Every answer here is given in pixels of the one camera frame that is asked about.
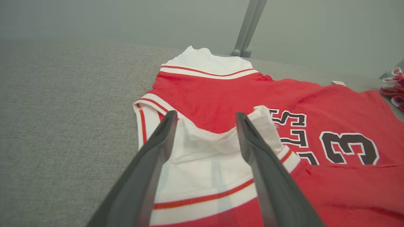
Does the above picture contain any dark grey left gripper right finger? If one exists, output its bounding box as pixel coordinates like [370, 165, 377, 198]
[235, 112, 325, 227]

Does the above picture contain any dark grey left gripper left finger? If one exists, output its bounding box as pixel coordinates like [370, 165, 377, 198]
[87, 110, 178, 227]

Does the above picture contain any red white basketball jersey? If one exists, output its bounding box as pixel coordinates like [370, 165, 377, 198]
[133, 46, 404, 227]

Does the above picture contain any red shorts white trim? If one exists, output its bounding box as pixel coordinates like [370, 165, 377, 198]
[380, 67, 404, 112]

